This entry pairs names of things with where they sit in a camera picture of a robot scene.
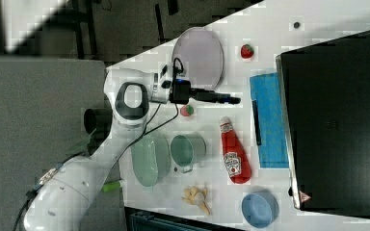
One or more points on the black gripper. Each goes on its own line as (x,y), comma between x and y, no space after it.
(181,91)

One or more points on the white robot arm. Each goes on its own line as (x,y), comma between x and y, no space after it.
(66,192)

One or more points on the black and steel toaster oven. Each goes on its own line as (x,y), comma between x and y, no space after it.
(325,103)

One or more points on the red pink fruit toy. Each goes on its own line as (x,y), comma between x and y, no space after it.
(187,110)

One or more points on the large lavender round plate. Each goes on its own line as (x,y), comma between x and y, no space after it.
(202,56)

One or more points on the green mug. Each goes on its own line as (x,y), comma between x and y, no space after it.
(188,150)

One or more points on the small red strawberry toy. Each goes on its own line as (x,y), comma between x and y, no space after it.
(246,51)

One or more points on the red ketchup bottle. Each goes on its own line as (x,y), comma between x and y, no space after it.
(235,158)

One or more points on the green oval colander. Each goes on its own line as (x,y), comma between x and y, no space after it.
(151,159)

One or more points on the peeled banana toy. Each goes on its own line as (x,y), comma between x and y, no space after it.
(196,197)

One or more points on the blue bowl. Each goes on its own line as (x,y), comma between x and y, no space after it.
(260,209)

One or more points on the lime green object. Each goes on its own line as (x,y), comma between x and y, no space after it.
(112,186)

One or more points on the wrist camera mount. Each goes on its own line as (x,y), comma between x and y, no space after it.
(162,84)

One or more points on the blue metal frame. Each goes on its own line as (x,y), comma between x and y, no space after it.
(141,220)

